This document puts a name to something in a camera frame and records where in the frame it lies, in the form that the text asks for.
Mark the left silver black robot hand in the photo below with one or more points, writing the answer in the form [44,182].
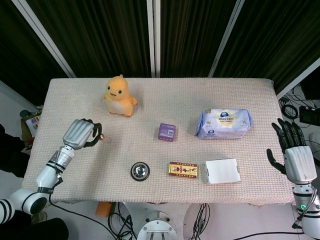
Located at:
[80,133]

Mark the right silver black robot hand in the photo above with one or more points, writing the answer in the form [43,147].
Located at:
[296,157]

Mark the small copper metal object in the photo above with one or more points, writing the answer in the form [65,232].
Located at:
[102,136]

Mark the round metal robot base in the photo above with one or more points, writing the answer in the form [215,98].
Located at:
[158,226]

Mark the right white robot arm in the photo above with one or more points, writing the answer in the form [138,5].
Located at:
[308,210]

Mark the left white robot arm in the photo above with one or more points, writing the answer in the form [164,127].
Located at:
[37,185]

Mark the cardboard box with papers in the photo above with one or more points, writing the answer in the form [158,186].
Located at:
[31,125]

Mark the orange plush duck toy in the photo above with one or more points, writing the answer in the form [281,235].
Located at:
[120,96]

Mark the round black metal strainer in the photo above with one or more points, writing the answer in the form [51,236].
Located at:
[140,171]

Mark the white flat box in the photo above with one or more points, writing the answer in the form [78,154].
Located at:
[222,171]

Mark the orange block under table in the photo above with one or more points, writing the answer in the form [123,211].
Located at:
[103,209]

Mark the lavender wet wipes pack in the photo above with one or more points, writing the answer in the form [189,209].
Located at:
[223,123]

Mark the small purple box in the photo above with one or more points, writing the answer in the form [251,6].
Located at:
[167,132]

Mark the pink woven tablecloth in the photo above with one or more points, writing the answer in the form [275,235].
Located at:
[162,105]

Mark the red yellow printed box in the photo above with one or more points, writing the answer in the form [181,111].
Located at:
[182,170]

